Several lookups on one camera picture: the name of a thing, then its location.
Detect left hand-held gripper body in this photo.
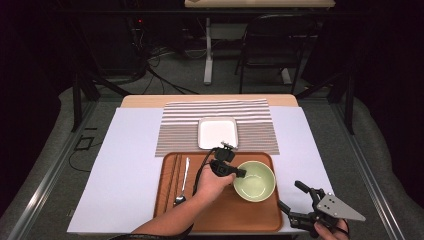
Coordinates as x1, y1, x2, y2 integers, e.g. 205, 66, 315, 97
209, 141, 239, 179

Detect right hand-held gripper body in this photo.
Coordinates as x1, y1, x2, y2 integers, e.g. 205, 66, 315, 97
287, 192, 367, 238

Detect green bowl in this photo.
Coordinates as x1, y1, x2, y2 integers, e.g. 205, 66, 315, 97
232, 160, 277, 203

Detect white square plate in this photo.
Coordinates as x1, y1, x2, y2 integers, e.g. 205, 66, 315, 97
197, 116, 240, 151

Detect orange wood-grain tray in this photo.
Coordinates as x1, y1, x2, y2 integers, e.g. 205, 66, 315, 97
152, 151, 284, 233

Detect metal spoon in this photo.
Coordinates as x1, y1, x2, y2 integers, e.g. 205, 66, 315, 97
172, 157, 192, 207

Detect person's left hand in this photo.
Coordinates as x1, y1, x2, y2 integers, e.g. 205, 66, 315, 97
195, 163, 237, 205

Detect person's right hand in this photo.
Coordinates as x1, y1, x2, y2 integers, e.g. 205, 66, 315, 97
312, 219, 351, 240

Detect striped placemat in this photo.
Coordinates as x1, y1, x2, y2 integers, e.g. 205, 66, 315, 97
154, 98, 280, 158

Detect black metal stand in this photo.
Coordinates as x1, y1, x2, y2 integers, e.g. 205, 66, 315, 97
295, 70, 356, 135
70, 73, 132, 133

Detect white desk leg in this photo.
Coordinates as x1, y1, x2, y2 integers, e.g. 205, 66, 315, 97
203, 17, 215, 86
280, 67, 293, 85

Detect black folding chair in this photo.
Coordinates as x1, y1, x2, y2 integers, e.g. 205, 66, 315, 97
234, 13, 318, 95

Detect light wooden desk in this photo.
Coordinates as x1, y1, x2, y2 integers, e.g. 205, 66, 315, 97
184, 0, 336, 9

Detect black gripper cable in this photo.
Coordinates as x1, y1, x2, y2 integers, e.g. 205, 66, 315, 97
109, 148, 217, 240

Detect aluminium rail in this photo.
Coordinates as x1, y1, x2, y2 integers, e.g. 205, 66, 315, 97
332, 99, 406, 240
6, 99, 100, 240

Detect bundle of floor cables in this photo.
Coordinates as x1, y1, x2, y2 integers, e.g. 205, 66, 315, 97
131, 43, 208, 96

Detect black floor cable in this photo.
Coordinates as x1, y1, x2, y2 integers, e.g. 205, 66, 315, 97
68, 141, 103, 174

